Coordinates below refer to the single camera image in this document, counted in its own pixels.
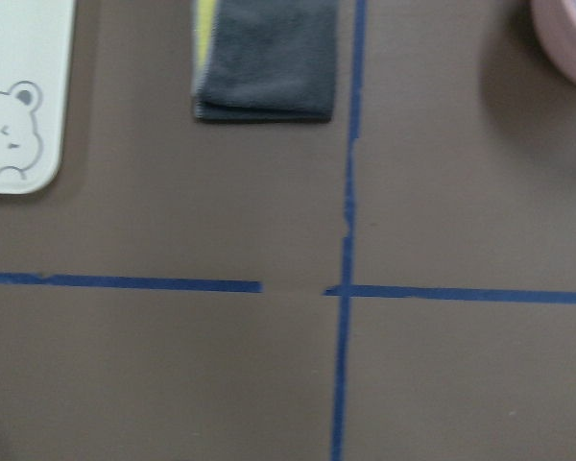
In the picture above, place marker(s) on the dark grey folded cloth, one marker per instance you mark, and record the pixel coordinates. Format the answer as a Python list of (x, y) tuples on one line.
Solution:
[(264, 61)]

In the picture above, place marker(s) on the cream rectangular tray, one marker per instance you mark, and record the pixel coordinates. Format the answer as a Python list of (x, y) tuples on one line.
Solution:
[(36, 43)]

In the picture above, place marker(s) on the pink bowl with ice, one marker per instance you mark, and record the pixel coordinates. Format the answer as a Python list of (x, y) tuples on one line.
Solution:
[(555, 25)]

